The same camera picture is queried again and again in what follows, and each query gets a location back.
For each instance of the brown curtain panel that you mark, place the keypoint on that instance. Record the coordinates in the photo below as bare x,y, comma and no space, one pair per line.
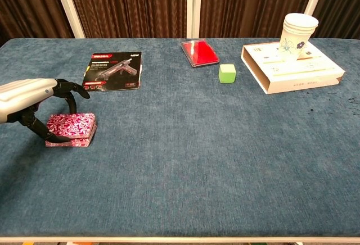
126,3
343,3
247,3
28,3

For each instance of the green cube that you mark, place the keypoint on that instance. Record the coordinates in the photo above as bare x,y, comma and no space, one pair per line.
227,73

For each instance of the blue table cloth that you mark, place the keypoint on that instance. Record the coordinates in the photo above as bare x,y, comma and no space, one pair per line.
180,158

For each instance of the flower print paper cup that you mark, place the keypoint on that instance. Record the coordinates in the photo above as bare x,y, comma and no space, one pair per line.
292,47

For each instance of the black glue gun booklet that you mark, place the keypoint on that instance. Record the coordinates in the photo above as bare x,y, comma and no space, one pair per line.
115,72

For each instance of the red clear plastic case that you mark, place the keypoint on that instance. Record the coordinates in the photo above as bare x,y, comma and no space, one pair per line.
202,52

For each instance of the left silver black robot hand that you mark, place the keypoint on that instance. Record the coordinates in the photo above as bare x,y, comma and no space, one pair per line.
25,96

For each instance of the white flat cardboard box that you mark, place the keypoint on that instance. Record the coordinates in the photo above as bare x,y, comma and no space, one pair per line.
295,72

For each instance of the white nested paper cup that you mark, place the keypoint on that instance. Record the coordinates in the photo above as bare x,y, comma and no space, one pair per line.
301,20
300,30

